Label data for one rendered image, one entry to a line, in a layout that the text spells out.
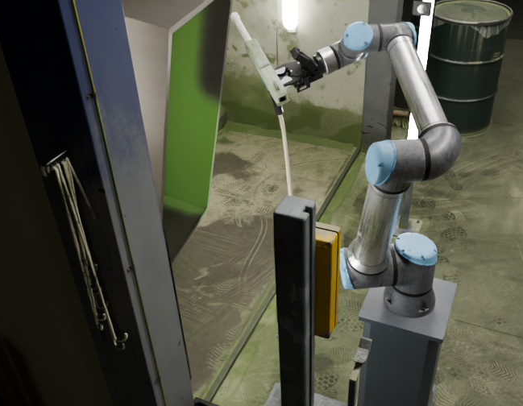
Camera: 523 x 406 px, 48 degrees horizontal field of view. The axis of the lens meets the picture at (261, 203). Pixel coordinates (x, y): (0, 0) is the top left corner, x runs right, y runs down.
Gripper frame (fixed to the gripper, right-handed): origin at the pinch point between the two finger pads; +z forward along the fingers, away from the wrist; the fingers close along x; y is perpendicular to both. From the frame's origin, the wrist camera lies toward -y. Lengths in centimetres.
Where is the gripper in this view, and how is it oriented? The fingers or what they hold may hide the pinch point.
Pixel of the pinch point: (267, 83)
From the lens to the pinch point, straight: 207.0
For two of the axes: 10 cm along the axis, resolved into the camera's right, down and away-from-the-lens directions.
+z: -9.0, 4.2, -0.5
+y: 1.9, 5.0, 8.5
